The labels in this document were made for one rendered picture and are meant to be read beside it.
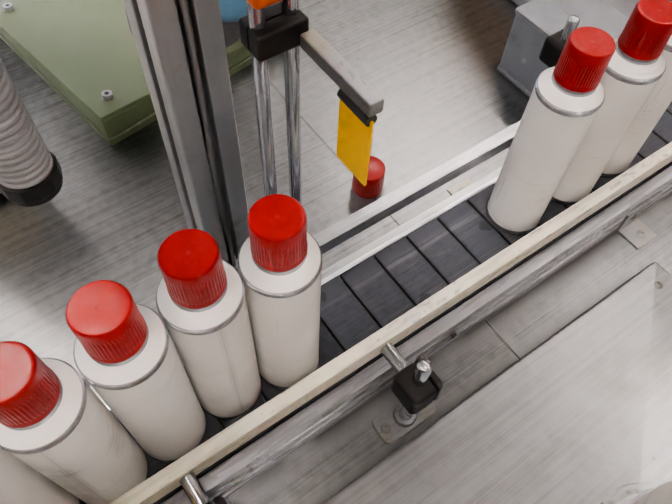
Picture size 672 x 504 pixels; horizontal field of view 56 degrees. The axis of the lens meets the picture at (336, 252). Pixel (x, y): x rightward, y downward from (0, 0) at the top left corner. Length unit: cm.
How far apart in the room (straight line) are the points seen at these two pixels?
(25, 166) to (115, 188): 35
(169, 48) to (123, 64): 38
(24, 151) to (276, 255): 14
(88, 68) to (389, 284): 43
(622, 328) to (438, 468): 21
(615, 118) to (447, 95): 28
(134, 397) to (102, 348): 5
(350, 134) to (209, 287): 12
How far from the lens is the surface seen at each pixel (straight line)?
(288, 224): 35
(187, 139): 46
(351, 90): 34
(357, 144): 37
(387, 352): 50
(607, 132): 59
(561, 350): 57
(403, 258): 58
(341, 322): 54
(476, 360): 60
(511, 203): 59
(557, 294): 66
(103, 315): 33
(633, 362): 59
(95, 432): 39
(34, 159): 37
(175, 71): 42
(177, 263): 34
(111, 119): 73
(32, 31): 87
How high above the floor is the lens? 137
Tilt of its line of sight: 58 degrees down
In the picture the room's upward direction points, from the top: 4 degrees clockwise
